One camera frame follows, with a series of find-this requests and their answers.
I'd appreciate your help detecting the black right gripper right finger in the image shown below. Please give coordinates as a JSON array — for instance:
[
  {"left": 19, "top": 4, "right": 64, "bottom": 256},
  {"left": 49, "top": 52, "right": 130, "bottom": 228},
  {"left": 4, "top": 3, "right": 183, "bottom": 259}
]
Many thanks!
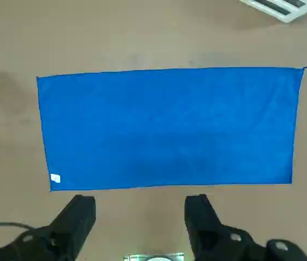
[{"left": 184, "top": 194, "right": 307, "bottom": 261}]

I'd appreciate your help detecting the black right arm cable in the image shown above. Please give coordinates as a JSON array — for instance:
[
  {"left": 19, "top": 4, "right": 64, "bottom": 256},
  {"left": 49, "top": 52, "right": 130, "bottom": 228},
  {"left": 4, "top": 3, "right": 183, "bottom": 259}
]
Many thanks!
[{"left": 0, "top": 221, "right": 37, "bottom": 232}]

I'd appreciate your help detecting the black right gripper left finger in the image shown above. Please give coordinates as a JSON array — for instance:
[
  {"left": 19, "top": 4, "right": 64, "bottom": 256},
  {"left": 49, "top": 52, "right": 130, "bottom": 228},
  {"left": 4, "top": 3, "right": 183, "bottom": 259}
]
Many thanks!
[{"left": 0, "top": 194, "right": 97, "bottom": 261}]

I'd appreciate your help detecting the white drawer cabinet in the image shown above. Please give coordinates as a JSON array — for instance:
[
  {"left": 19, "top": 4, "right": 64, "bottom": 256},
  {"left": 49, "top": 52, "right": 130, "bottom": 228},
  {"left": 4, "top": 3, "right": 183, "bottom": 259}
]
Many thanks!
[{"left": 239, "top": 0, "right": 307, "bottom": 24}]

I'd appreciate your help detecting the blue towel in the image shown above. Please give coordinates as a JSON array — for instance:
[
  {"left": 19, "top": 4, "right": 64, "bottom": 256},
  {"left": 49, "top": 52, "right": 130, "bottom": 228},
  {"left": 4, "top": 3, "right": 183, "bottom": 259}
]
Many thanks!
[{"left": 35, "top": 66, "right": 307, "bottom": 192}]

